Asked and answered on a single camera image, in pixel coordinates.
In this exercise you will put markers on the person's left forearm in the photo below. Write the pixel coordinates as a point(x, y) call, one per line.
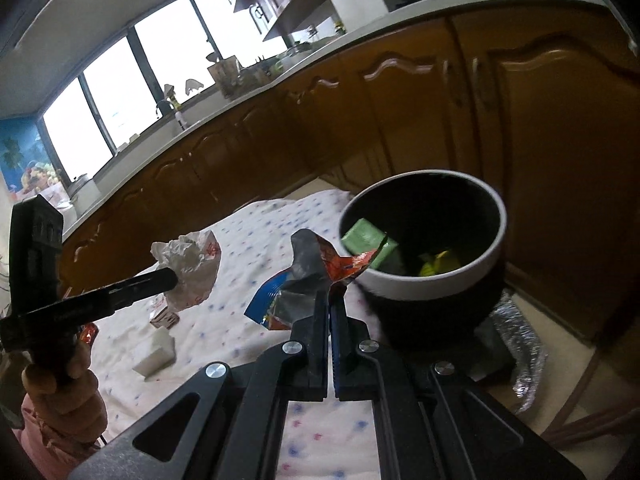
point(55, 455)

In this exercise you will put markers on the yellow foam fruit net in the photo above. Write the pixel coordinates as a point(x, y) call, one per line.
point(440, 265)

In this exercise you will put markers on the white foam block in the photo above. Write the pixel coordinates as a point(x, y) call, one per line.
point(157, 352)

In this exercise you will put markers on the wooden cutting board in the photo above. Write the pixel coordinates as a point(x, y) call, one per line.
point(225, 76)

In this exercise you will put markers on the brown wooden lower cabinets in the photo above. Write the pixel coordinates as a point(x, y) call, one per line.
point(350, 120)

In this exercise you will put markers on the white packet with red print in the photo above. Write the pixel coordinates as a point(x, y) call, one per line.
point(165, 318)

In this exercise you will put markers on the green cardboard box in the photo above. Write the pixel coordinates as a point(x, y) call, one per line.
point(365, 237)

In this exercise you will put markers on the kitchen faucet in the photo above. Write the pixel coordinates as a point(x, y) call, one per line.
point(175, 115)

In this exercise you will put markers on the kitchen window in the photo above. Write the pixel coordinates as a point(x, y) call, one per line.
point(150, 70)

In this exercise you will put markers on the foil snack bag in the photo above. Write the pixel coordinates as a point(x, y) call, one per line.
point(300, 280)

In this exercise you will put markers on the printed white tablecloth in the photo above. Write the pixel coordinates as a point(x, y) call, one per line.
point(240, 350)

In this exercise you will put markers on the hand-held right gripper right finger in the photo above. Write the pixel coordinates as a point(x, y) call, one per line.
point(341, 360)

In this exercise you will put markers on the blue wall poster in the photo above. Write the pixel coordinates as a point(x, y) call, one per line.
point(25, 160)

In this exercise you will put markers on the black bin with white rim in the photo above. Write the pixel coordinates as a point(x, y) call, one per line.
point(430, 305)

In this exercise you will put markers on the person's left hand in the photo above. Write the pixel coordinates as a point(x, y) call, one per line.
point(65, 400)

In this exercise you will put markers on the white bird ornament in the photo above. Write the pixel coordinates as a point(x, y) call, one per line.
point(194, 86)

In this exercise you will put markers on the seasoning jars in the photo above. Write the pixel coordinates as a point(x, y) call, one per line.
point(339, 28)

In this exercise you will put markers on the white plastic bag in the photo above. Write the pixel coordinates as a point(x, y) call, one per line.
point(192, 265)

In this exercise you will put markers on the shiny red wrapper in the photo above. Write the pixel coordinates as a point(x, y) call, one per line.
point(90, 333)

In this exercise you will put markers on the silver foil mat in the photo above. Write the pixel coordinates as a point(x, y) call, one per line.
point(525, 350)

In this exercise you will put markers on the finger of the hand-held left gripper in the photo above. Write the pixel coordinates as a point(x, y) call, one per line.
point(130, 290)

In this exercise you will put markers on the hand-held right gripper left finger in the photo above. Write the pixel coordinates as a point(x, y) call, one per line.
point(320, 350)

